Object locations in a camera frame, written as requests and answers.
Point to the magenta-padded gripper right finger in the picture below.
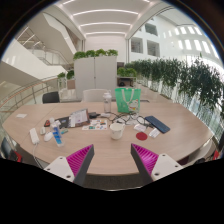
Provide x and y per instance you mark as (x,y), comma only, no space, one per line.
(165,165)

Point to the flat round red coaster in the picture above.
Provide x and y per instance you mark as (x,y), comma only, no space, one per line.
(141,136)

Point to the white computer mouse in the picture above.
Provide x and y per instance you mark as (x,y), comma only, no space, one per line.
(48,136)

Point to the dark blue phone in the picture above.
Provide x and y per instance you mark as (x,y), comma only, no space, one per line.
(157,124)

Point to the colourful sticker sheet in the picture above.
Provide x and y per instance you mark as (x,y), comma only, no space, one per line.
(95,125)

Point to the clear shaker bottle white lid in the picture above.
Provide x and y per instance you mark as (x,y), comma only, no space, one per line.
(107,102)

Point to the clear blue-labelled water bottle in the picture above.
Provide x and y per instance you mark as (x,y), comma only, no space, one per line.
(57,136)

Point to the white cup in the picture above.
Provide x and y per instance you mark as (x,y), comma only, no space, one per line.
(116,130)

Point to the green tote bag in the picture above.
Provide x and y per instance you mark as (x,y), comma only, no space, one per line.
(125,100)

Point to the small white charger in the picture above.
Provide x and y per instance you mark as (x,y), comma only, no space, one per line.
(42,130)

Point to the black chair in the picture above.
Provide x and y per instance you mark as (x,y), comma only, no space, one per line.
(50,97)

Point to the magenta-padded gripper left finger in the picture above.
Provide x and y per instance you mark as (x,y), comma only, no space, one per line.
(60,166)

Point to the row of tall green plants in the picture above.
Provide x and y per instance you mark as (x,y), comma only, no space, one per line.
(196,81)

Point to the white packet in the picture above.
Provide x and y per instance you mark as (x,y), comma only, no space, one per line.
(154,133)
(140,127)

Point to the low planter with green plants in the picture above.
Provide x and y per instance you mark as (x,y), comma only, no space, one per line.
(126,72)

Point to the potted green plant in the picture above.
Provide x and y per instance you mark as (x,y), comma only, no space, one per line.
(70,74)

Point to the white power strip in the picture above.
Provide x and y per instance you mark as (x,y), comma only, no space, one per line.
(34,136)

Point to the open printed booklet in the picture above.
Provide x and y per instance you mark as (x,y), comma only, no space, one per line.
(79,117)

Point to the white paper slip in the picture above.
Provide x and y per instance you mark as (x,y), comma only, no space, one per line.
(21,116)

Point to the white cabinet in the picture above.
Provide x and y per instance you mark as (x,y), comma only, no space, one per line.
(95,76)

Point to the black wallet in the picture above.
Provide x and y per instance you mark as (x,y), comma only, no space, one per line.
(93,115)

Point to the ceiling light strips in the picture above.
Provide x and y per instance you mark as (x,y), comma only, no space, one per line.
(105,24)

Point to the green plants atop cabinet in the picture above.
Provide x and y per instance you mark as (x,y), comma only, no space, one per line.
(95,53)

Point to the small red black object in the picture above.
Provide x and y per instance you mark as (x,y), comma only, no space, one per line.
(47,123)

